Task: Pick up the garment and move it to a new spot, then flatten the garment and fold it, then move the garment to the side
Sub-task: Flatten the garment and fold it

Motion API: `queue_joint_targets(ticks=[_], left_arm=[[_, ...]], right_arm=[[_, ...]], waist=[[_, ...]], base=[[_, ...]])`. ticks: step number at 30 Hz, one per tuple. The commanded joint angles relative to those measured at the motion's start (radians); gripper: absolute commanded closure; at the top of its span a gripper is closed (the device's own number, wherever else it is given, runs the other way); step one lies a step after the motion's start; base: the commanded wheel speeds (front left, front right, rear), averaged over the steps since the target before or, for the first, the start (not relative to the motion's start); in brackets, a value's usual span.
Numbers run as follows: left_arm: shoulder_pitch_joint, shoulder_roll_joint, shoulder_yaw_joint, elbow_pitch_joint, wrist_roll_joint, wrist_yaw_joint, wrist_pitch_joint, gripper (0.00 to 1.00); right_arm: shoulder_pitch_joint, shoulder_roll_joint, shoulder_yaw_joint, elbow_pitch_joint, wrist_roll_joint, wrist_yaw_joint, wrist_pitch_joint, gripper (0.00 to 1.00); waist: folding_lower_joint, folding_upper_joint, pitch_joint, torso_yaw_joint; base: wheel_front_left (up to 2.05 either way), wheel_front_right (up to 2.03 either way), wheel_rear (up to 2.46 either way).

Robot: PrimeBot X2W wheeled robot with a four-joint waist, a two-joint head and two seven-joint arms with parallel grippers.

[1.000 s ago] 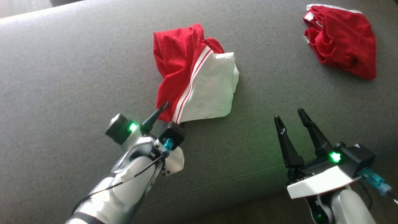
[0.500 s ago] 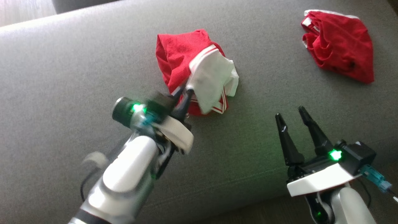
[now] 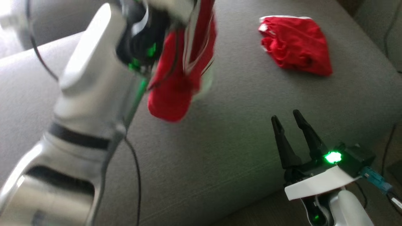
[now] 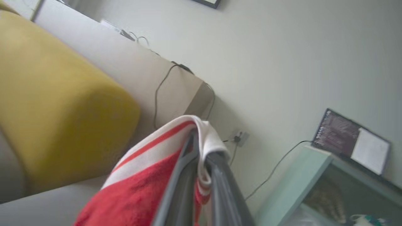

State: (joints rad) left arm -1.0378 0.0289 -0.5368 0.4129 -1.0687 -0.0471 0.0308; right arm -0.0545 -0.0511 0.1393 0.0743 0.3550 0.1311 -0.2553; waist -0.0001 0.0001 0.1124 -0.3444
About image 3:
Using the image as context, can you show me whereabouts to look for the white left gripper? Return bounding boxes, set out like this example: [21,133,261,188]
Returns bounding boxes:
[116,0,201,74]

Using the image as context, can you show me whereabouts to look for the grey fabric sofa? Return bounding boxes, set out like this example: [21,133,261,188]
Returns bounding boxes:
[0,0,402,226]

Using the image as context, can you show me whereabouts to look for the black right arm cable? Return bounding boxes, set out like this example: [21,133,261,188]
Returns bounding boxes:
[354,181,368,209]

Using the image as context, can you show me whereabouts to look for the red basketball shorts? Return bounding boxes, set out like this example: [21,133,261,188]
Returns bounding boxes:
[258,16,333,77]

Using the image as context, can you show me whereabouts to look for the red and white jersey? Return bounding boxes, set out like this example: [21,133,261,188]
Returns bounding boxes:
[147,0,218,123]

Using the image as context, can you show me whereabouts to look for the grey sofa backrest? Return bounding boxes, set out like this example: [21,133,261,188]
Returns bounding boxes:
[0,0,107,58]

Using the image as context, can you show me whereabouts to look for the thin black floor cable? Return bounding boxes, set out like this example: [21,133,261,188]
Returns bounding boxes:
[382,124,398,176]

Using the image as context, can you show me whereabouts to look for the teal right cable connector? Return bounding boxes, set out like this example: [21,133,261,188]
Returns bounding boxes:
[361,166,394,192]

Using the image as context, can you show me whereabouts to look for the grey sofa side cushion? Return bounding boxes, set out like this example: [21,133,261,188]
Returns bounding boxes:
[355,0,402,73]

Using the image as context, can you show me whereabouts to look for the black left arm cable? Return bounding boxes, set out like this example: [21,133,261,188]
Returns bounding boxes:
[27,0,142,226]

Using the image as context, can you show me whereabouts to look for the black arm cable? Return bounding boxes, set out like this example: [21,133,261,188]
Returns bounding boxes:
[354,181,368,209]
[27,0,142,226]

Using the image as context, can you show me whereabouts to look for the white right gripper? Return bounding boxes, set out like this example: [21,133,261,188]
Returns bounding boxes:
[271,110,361,226]

